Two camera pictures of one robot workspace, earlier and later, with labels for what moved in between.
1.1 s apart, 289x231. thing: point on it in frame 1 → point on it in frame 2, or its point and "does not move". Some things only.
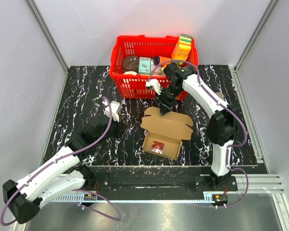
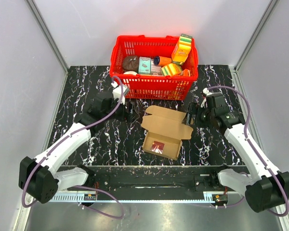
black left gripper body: x=113 y=130 → x=120 y=114
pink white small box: x=157 y=71 does not move
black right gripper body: x=169 y=95 → x=203 y=119
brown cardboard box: x=164 y=134 does not move
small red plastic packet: x=157 y=147 does not move
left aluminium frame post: x=32 y=5 does not move
